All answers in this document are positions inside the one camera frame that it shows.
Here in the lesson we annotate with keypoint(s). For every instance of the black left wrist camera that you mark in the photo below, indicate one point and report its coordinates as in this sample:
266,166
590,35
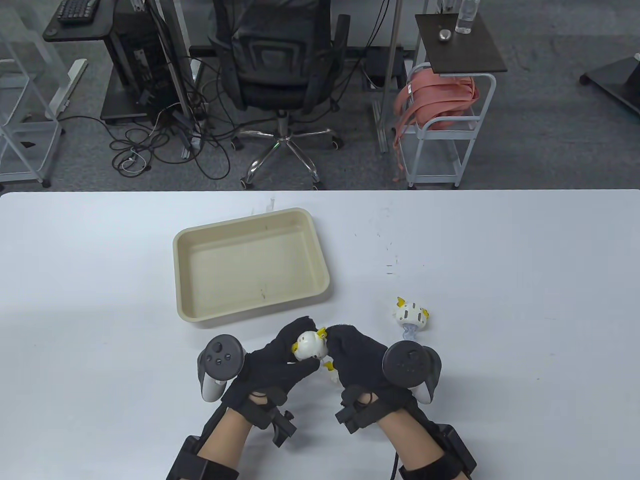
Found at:
282,427

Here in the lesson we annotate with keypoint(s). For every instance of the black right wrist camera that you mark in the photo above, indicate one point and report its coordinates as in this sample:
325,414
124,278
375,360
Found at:
352,417

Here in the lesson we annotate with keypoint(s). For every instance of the person's left forearm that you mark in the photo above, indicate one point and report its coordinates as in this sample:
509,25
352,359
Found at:
225,440

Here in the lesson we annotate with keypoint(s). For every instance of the small round metal object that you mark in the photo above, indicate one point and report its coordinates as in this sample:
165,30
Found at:
445,35

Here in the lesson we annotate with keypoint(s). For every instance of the black right forearm band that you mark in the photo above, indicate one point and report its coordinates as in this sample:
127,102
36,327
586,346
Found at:
450,450

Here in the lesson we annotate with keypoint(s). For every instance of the black stand base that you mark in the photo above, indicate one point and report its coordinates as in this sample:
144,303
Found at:
617,80

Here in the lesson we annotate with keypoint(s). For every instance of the aluminium frame post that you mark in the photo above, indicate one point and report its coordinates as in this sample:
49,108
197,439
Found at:
392,50
172,65

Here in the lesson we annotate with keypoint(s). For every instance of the clear water bottle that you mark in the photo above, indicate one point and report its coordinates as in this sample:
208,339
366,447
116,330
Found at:
466,20

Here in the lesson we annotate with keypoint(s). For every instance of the black left forearm band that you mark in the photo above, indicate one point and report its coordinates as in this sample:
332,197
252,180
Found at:
200,470

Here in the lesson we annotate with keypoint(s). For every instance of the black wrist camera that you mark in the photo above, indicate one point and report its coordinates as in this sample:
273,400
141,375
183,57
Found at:
282,427
352,417

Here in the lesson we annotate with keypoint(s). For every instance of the black computer desk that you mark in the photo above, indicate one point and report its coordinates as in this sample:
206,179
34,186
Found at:
75,31

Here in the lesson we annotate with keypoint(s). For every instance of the black keyboard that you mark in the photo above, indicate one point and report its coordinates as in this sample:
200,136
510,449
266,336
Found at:
77,10

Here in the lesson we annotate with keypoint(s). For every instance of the person's right forearm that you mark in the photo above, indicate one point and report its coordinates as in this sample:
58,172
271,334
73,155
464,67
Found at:
407,440

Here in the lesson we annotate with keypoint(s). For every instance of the white wheeled cart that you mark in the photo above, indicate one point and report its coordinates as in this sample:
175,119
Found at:
440,131

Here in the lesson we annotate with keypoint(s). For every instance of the beige plastic tray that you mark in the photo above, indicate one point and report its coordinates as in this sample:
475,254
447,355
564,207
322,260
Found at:
250,265

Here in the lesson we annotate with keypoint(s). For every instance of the pink backpack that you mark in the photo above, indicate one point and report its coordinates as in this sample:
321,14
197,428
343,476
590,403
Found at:
440,95

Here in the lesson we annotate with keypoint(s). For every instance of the black computer tower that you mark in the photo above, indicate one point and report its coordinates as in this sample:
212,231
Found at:
137,60

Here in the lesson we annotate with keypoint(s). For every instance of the white metal rack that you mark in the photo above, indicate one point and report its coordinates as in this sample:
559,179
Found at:
25,131

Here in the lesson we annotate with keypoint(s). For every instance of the person's left hand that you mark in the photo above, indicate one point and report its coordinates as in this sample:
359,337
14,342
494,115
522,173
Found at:
270,365

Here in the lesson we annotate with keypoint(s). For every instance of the black box under desk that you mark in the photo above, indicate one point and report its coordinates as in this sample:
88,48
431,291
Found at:
385,62

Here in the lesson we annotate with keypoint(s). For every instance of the black mesh office chair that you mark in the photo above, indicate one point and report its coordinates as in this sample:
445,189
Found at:
280,65

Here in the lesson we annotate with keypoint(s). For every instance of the person's right hand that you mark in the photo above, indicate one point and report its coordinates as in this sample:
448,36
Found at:
360,370

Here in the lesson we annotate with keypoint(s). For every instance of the dark brown side tabletop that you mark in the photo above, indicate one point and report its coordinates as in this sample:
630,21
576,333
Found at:
465,52

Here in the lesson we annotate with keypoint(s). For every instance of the white desk foot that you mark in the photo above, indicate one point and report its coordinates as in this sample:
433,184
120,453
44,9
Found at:
67,85

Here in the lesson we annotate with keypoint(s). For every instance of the black left hand controller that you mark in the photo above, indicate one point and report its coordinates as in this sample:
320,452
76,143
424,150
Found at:
220,357

